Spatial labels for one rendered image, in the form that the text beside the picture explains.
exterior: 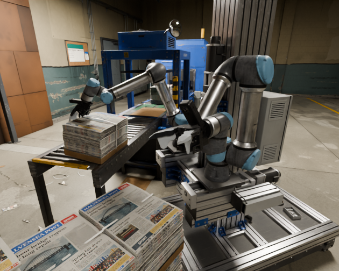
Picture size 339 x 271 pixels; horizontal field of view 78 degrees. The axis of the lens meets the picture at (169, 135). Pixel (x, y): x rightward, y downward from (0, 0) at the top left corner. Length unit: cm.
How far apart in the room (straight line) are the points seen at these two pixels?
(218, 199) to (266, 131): 55
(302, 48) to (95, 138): 943
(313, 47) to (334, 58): 91
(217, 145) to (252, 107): 28
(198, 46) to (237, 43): 344
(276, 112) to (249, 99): 51
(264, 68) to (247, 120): 23
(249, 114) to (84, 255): 85
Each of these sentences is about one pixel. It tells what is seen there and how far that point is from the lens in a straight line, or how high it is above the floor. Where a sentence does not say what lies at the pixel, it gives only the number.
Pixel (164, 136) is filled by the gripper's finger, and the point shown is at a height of 122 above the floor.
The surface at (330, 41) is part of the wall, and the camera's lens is 1043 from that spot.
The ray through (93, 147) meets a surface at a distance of 142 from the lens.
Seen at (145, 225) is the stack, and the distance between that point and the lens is 90.
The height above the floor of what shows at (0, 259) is 107.
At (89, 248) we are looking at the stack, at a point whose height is 83.
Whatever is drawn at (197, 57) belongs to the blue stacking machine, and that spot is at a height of 149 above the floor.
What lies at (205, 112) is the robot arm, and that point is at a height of 123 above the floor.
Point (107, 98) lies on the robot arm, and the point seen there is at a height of 122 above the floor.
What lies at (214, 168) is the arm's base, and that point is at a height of 89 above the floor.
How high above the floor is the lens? 144
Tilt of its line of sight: 20 degrees down
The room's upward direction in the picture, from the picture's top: straight up
